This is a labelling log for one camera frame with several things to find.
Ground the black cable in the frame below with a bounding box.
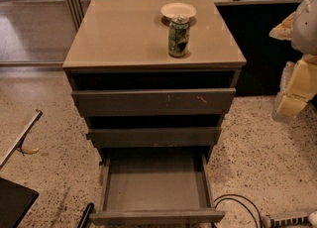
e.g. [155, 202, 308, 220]
[211, 193, 264, 228]

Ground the green soda can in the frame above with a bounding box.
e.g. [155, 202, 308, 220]
[168, 15, 190, 57]

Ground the grey bottom drawer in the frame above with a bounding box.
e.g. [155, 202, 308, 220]
[90, 147, 225, 225]

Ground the grey middle drawer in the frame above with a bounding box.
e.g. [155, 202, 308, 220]
[88, 114, 222, 148]

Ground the white paper bowl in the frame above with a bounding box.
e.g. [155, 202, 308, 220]
[160, 3, 197, 19]

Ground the white power strip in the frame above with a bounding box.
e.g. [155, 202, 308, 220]
[262, 209, 316, 228]

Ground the grey drawer cabinet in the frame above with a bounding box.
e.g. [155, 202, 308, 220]
[62, 0, 248, 167]

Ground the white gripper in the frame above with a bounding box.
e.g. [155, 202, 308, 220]
[276, 55, 317, 117]

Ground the grey top drawer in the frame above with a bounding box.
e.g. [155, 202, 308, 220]
[71, 71, 236, 117]

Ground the black table corner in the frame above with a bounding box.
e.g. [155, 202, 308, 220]
[0, 178, 39, 228]

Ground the grey drawer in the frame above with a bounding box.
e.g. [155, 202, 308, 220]
[90, 147, 225, 225]
[71, 71, 236, 117]
[88, 114, 222, 148]

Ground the metal table leg bar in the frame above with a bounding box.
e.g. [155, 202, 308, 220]
[0, 110, 43, 170]

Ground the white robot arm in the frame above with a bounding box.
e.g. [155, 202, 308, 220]
[269, 0, 317, 121]

